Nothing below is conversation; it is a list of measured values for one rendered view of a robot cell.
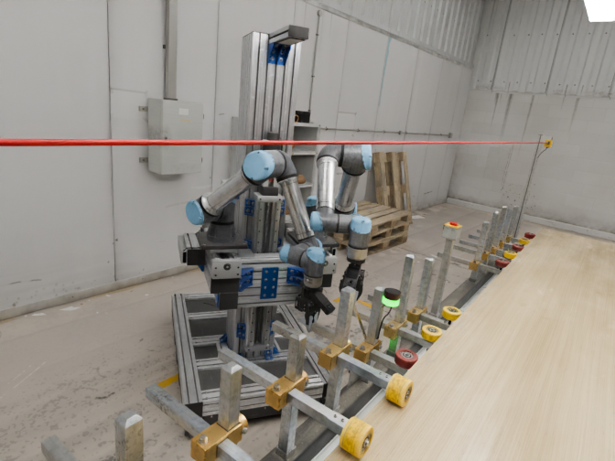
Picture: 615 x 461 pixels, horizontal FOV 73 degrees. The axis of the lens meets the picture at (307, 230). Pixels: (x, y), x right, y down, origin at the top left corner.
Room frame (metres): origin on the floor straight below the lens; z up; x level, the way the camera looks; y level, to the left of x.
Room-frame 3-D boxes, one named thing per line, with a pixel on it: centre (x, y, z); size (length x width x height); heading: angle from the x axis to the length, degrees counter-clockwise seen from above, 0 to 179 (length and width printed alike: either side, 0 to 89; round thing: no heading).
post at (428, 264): (1.83, -0.58, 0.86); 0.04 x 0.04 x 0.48; 55
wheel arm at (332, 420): (0.99, 0.02, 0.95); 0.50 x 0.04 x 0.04; 55
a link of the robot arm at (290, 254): (1.62, 0.04, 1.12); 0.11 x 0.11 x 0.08; 61
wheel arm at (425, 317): (1.82, -0.53, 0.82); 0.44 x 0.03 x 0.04; 55
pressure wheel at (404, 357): (1.30, -0.40, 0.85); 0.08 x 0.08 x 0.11
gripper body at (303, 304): (1.56, -0.04, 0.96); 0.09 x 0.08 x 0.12; 55
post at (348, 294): (1.22, -0.15, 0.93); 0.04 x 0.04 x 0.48; 55
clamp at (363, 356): (1.40, -0.28, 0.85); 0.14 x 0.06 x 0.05; 145
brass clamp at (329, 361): (1.20, -0.14, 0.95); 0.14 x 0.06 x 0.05; 145
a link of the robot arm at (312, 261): (1.55, -0.04, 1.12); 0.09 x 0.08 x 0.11; 61
